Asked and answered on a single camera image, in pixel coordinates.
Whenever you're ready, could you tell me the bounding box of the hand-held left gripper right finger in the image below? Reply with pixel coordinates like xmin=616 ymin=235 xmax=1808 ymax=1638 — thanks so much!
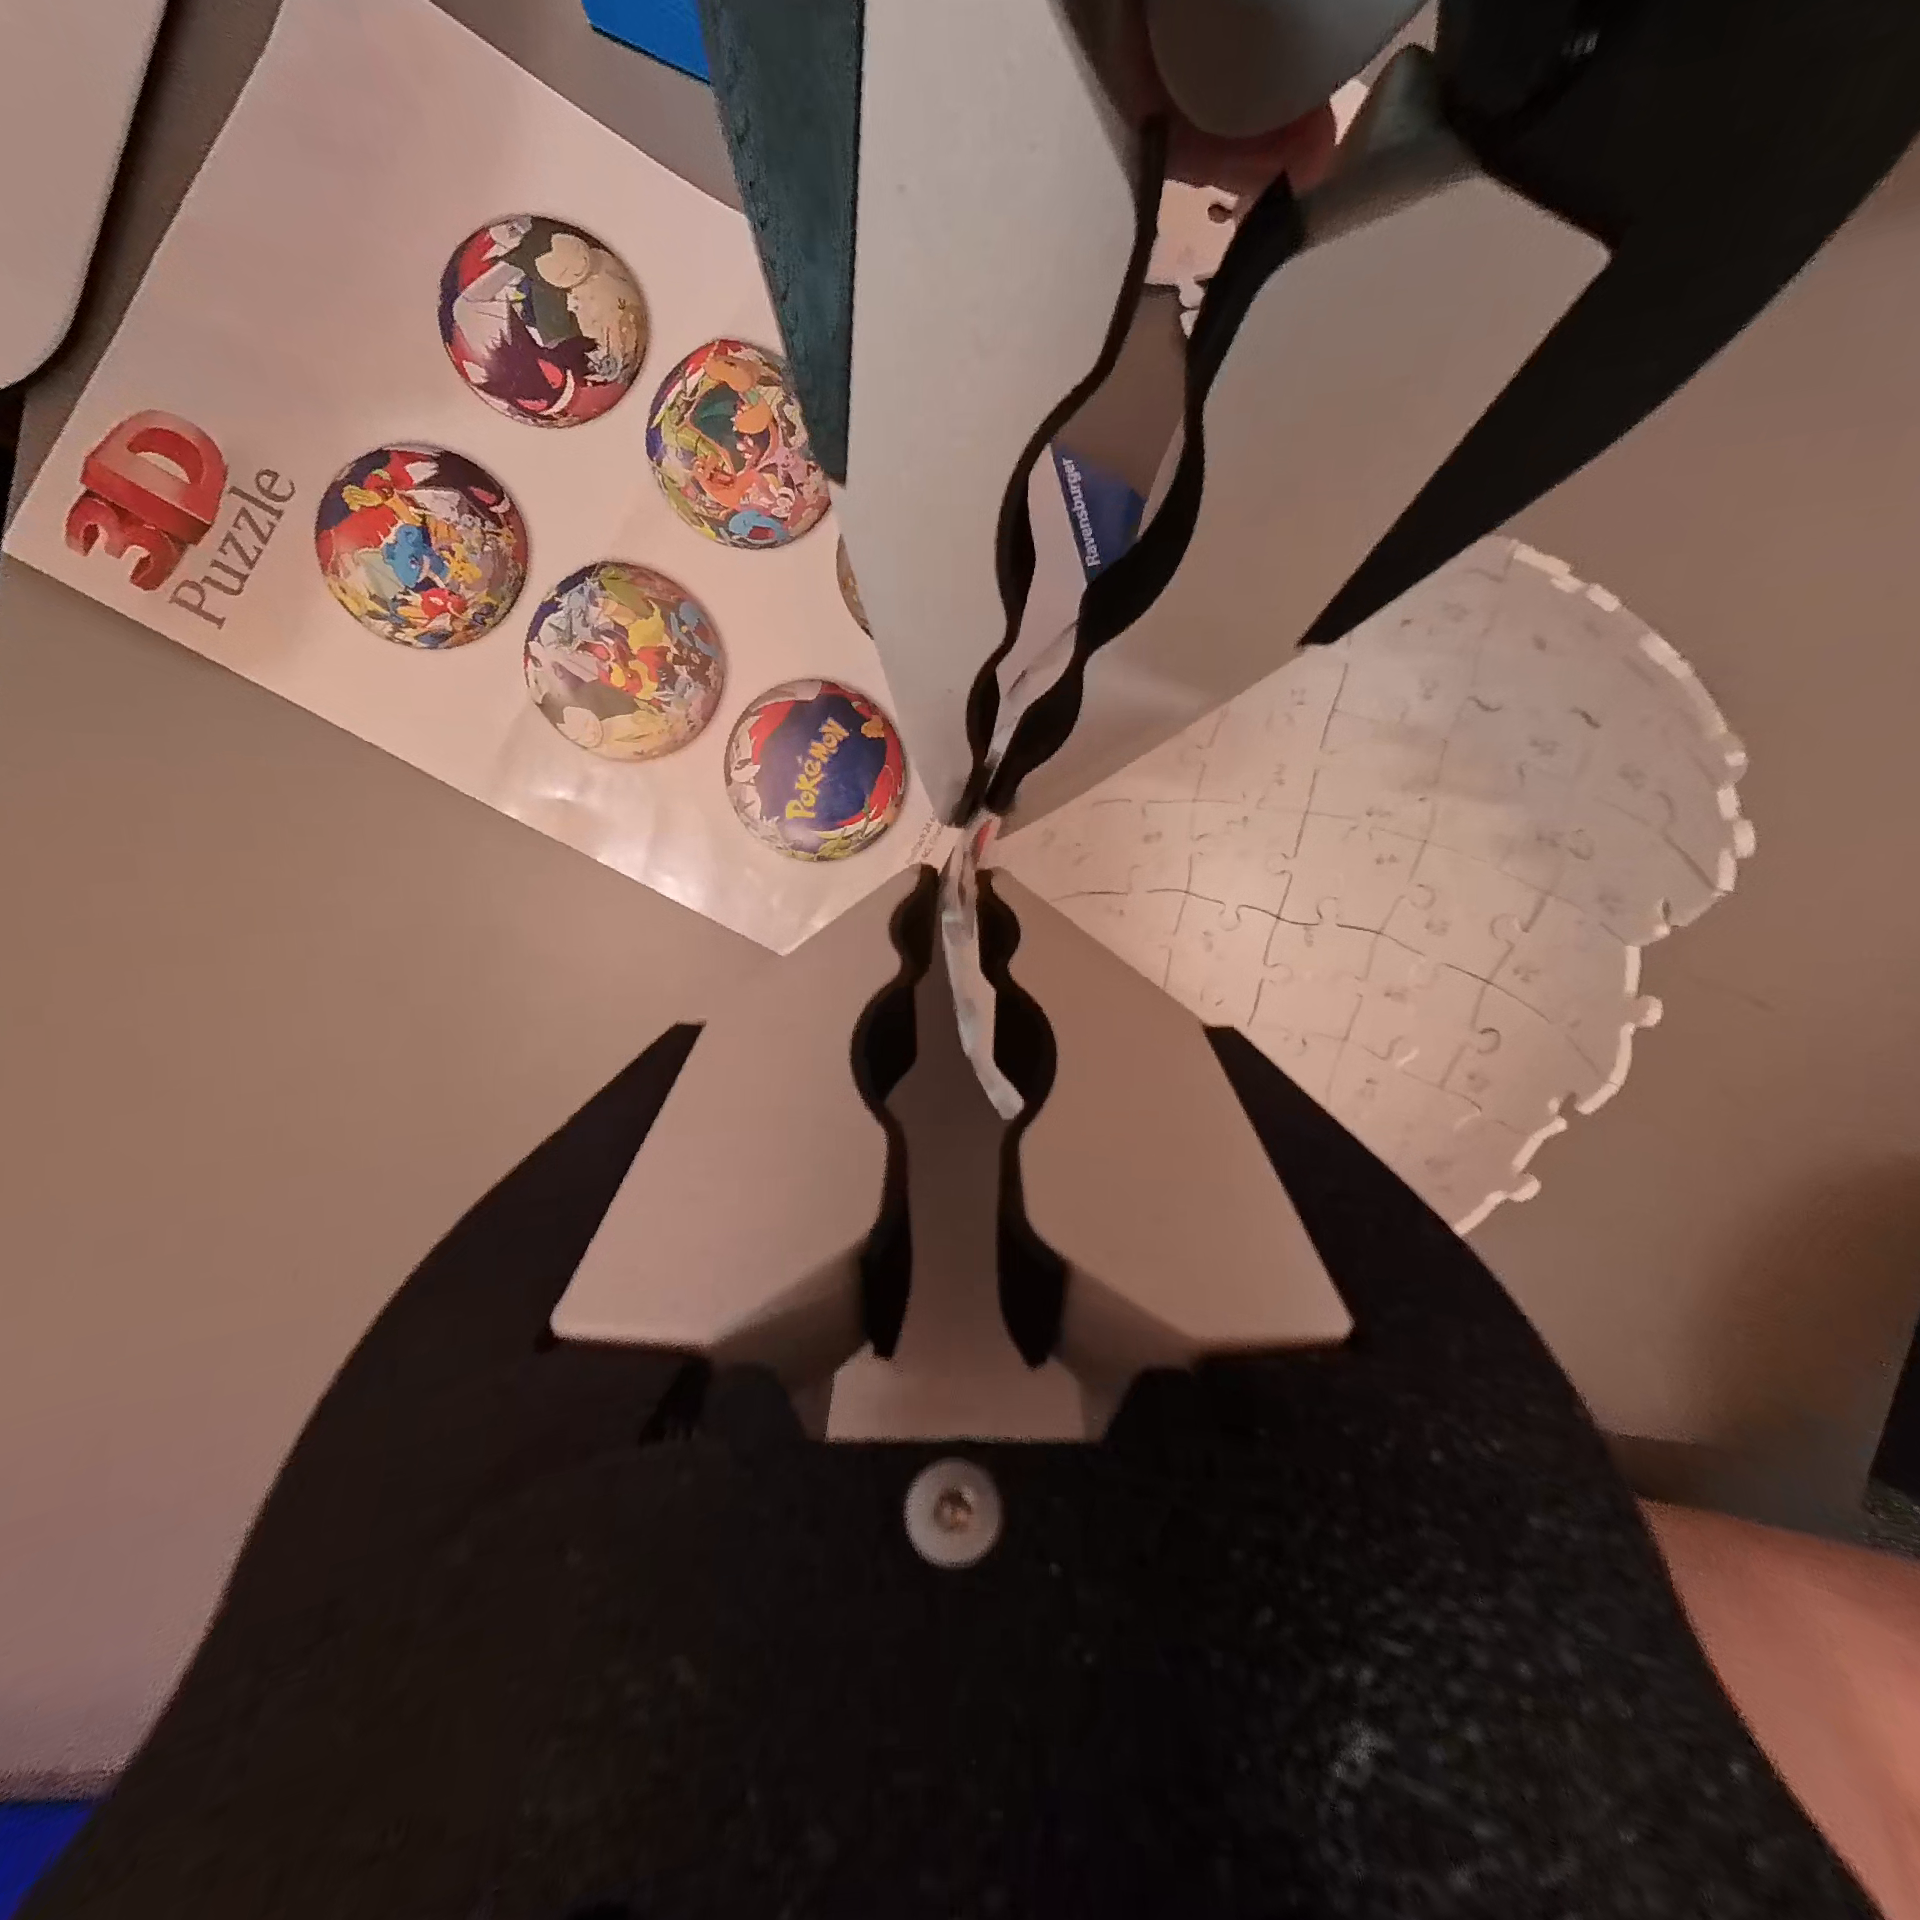
xmin=960 ymin=866 xmax=1354 ymax=1443

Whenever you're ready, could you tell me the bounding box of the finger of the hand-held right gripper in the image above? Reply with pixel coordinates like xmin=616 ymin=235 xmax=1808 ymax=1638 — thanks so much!
xmin=983 ymin=141 xmax=1616 ymax=828
xmin=847 ymin=0 xmax=1174 ymax=825

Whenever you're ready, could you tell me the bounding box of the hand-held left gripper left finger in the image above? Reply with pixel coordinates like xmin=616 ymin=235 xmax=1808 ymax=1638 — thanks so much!
xmin=549 ymin=861 xmax=962 ymax=1443

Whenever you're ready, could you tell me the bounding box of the white puzzle piece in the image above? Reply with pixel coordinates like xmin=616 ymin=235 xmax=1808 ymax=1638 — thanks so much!
xmin=929 ymin=809 xmax=1030 ymax=1125

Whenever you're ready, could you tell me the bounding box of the person's left forearm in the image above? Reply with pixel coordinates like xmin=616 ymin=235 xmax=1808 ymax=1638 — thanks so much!
xmin=1640 ymin=1497 xmax=1920 ymax=1920

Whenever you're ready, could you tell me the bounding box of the beige desk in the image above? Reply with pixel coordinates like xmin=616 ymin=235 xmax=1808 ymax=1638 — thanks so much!
xmin=0 ymin=0 xmax=1920 ymax=1825

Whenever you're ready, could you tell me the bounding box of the person's right hand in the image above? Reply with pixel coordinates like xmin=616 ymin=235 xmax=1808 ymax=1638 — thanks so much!
xmin=1168 ymin=102 xmax=1342 ymax=194

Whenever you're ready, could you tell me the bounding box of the blue object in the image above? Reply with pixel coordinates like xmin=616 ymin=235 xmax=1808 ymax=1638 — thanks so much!
xmin=590 ymin=0 xmax=711 ymax=81
xmin=0 ymin=1796 xmax=100 ymax=1920

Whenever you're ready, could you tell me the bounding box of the white curved puzzle shell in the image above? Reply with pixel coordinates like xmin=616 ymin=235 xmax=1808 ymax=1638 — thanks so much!
xmin=997 ymin=537 xmax=1757 ymax=1239

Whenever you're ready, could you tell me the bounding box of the printed puzzle leaflet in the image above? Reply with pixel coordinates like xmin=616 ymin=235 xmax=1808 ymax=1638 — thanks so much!
xmin=0 ymin=0 xmax=1162 ymax=958

